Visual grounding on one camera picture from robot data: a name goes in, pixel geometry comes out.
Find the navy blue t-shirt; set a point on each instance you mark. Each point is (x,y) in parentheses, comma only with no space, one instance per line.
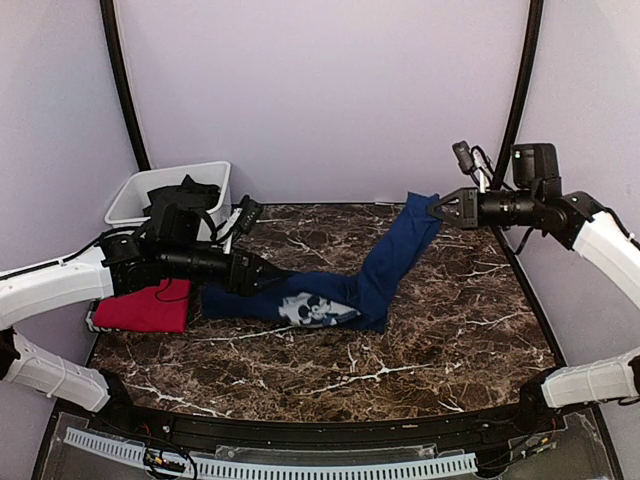
(358,302)

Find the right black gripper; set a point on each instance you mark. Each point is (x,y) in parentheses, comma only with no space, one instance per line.
(468,216)

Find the right black frame post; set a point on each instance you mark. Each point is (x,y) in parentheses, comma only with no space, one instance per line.
(521,89)

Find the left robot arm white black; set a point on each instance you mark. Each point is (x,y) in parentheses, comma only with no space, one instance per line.
(178,242)

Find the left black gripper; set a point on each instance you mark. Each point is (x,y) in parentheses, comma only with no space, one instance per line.
(244,280)

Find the black frame post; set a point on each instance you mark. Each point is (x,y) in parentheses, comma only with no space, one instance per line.
(521,89)
(119,73)

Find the black white striped folded cloth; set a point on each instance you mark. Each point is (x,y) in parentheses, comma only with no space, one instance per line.
(90,317)

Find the folded red t-shirt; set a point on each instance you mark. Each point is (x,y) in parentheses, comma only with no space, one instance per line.
(157,309)

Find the black clothes in bin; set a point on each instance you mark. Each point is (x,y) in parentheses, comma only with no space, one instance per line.
(188,192)

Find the black curved front rail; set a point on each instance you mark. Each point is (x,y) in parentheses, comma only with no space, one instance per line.
(486,432)

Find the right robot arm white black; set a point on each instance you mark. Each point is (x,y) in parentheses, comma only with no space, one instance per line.
(582,225)

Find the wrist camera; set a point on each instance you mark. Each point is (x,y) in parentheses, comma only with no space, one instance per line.
(242,220)
(474,163)

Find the left black frame post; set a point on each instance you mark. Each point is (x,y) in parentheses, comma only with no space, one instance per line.
(119,73)

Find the white slotted cable duct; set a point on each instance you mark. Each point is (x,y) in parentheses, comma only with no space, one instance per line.
(236,463)

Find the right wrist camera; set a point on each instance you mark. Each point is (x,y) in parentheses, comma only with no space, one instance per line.
(474,163)

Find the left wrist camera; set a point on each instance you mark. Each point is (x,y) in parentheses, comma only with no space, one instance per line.
(242,220)

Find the white plastic bin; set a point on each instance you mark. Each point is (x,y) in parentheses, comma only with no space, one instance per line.
(170,219)

